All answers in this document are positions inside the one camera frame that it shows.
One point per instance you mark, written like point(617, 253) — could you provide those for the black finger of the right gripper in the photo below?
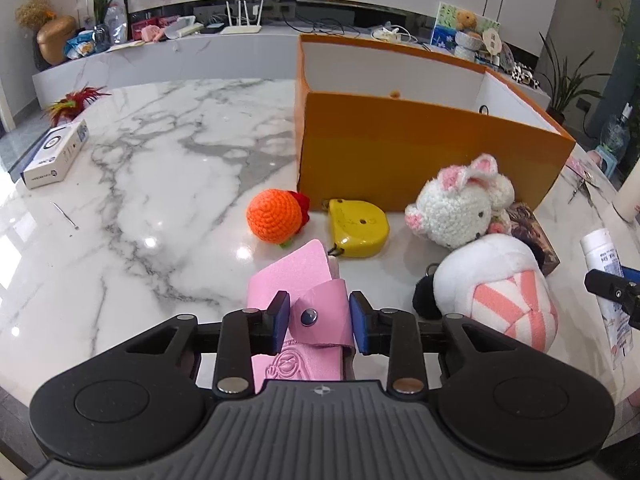
point(623, 290)

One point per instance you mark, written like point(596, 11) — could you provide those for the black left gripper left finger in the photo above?
point(242, 335)

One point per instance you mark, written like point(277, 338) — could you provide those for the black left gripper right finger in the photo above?
point(395, 334)

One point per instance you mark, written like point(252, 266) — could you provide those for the pink foam notebook case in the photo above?
point(318, 344)

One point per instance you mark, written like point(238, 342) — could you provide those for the orange crochet ball toy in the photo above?
point(276, 216)

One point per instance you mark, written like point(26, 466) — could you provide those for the white plush pink striped toy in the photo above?
point(496, 281)

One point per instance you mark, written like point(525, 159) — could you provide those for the white pink crochet bunny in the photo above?
point(462, 204)

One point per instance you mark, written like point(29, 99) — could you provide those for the white tube bottle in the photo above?
point(601, 254)

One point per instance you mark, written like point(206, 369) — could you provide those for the yellow tape measure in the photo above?
point(358, 229)

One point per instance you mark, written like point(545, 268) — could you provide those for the dark printed card box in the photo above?
point(526, 228)

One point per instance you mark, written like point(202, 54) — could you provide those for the thin metal pin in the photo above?
point(66, 216)

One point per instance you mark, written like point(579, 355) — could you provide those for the green potted plant right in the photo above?
point(567, 85)

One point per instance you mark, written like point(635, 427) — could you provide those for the large orange cardboard box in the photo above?
point(375, 121)

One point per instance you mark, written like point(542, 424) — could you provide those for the white product box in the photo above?
point(56, 155)

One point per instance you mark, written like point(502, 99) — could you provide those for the red feather duster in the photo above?
point(73, 104)

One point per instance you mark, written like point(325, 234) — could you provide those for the small teddy bear in cup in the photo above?
point(468, 40)

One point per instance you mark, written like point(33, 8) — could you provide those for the white wifi router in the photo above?
point(244, 21)

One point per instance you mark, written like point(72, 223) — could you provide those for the gold brown vase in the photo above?
point(52, 37)

